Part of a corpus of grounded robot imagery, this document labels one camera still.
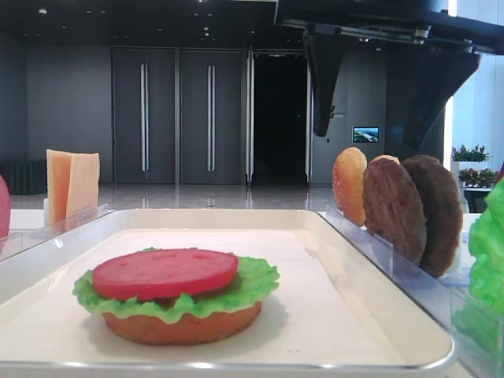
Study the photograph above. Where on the red tomato slice on burger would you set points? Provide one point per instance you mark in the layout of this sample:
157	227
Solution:
152	274

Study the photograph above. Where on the clear left side rack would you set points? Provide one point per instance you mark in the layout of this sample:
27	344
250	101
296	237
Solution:
28	228

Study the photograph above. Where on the pale yellow cheese slice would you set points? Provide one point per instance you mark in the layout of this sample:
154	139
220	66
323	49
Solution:
83	183

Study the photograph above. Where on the red tomato slice in holder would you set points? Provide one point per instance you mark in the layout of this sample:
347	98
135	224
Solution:
5	208

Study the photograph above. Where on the white serving tray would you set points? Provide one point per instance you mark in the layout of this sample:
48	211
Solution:
335	313

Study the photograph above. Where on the small wall screen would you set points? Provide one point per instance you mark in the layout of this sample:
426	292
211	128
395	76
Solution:
366	134

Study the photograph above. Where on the clear patty pusher rack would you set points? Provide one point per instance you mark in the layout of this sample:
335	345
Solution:
441	296

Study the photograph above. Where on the green lettuce on burger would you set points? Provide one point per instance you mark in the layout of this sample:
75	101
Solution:
254	281

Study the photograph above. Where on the front bun slice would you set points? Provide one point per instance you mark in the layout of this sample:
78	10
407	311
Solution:
348	172

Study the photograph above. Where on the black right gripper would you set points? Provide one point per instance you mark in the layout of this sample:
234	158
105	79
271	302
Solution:
441	72

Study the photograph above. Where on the bun slice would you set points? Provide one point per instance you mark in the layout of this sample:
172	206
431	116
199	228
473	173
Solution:
348	172
386	157

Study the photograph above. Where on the brown meat patty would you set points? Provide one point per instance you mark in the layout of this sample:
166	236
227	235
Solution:
442	208
393	208

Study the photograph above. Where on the green lettuce in holder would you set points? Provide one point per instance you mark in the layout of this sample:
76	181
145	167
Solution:
486	246

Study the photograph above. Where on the bottom bun on tray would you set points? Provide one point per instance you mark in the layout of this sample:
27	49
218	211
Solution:
189	330

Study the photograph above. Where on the clear lettuce pusher rack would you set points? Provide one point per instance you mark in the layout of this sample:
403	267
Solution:
479	331

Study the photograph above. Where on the orange cheese slice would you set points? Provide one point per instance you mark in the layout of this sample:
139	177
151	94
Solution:
58	167

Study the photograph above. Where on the flower planter box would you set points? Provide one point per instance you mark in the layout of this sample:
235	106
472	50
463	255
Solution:
472	167

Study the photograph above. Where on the rear bun slice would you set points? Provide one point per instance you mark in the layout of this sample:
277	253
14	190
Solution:
386	157

